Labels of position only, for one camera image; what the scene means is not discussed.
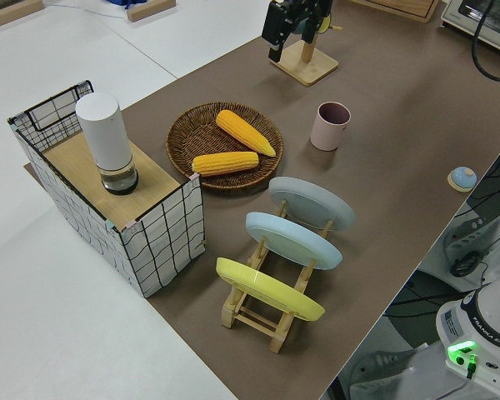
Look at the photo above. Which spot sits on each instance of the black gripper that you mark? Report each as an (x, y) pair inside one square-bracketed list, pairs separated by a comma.
[(308, 5)]

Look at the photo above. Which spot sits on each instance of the pink mug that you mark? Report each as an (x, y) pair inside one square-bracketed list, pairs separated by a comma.
[(323, 137)]

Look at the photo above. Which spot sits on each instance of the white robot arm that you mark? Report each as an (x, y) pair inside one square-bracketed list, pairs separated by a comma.
[(483, 333)]

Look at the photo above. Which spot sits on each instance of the wooden mug rack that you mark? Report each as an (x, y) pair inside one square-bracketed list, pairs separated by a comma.
[(312, 68)]

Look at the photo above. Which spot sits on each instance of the wooden cabinet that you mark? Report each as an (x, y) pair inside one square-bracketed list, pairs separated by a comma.
[(400, 10)]

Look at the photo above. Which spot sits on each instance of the yellow corn cob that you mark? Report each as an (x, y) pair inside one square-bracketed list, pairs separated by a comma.
[(243, 131), (225, 163)]

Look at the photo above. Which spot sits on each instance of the wooden block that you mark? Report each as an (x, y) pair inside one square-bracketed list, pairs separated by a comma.
[(150, 9), (8, 12)]

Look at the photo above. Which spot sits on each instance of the brown table mat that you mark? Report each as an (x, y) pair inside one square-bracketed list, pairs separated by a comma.
[(400, 125)]

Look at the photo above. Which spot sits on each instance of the brown wicker basket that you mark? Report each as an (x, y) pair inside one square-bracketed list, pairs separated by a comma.
[(191, 137)]

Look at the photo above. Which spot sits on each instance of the cream toaster oven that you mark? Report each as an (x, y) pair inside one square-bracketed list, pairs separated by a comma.
[(458, 12)]

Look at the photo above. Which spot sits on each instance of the blue object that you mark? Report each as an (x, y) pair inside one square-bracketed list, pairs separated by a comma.
[(123, 2)]

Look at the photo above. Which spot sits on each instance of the grey plate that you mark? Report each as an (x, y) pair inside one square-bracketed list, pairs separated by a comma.
[(312, 200)]

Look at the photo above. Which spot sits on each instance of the wooden board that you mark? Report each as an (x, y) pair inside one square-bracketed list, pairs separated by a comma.
[(150, 183)]

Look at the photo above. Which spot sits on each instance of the light blue plate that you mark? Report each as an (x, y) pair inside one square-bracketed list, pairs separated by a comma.
[(291, 241)]

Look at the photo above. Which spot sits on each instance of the yellow plate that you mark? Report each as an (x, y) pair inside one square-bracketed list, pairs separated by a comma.
[(266, 287)]

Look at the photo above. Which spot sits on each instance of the grey power strip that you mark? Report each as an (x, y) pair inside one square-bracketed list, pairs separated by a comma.
[(466, 239), (379, 366)]

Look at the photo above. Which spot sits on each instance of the wooden plate rack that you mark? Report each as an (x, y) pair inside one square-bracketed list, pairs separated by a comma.
[(232, 314)]

